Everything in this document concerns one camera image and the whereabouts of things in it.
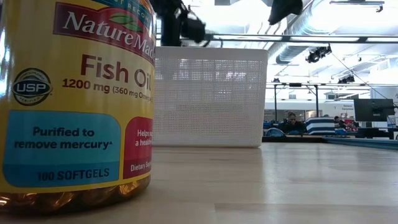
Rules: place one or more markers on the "white perforated plastic basket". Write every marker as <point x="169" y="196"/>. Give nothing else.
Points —
<point x="211" y="99"/>

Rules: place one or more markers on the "fish oil bottle yellow lid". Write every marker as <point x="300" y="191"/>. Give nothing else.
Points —
<point x="77" y="109"/>

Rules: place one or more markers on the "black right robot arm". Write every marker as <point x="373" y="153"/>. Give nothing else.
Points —
<point x="284" y="9"/>

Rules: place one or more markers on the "grey overhead crossbeam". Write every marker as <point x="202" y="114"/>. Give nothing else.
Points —
<point x="280" y="38"/>

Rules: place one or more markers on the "black ceiling track light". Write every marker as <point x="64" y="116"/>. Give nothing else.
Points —
<point x="317" y="54"/>
<point x="346" y="80"/>

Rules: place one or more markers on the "blue white striped chair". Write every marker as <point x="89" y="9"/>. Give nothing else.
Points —
<point x="320" y="126"/>

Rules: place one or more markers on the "black computer monitor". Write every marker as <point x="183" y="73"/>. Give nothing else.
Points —
<point x="373" y="110"/>

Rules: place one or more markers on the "blue grey metal table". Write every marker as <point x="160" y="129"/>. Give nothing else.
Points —
<point x="367" y="143"/>

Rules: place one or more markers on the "black distant rig frame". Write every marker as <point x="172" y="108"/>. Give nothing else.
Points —
<point x="316" y="102"/>

